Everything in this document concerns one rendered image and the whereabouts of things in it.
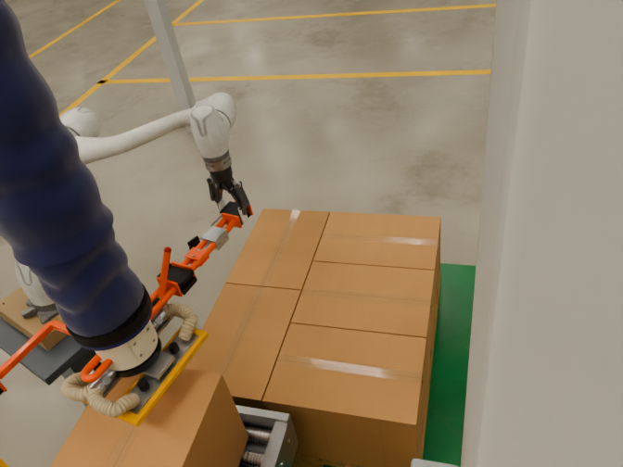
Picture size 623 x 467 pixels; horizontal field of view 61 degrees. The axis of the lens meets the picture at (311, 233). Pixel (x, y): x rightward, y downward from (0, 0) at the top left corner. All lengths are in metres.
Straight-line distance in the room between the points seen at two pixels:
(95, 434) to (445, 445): 1.53
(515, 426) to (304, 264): 2.46
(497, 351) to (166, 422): 1.61
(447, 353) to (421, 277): 0.56
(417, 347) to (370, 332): 0.21
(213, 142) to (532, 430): 1.58
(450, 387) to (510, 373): 2.62
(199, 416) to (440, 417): 1.34
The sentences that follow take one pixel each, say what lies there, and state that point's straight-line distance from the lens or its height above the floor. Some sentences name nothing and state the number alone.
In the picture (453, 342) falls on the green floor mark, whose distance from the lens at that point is 2.95.
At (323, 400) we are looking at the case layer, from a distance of 2.13.
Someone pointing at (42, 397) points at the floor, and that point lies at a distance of 3.39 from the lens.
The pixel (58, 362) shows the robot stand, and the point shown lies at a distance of 2.38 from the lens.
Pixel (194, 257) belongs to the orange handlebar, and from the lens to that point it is 1.78.
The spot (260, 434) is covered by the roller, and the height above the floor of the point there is 0.55.
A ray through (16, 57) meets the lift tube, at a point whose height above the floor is 2.03.
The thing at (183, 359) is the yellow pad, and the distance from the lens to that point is 1.67.
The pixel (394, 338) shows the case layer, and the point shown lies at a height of 0.54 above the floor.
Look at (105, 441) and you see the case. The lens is 1.79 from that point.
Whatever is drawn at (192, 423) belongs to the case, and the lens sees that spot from 1.71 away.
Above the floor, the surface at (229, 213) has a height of 1.23.
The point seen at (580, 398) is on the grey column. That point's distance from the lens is 0.18.
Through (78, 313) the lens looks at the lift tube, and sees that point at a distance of 1.46.
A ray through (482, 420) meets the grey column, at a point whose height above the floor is 2.16.
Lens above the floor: 2.33
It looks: 40 degrees down
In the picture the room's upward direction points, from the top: 11 degrees counter-clockwise
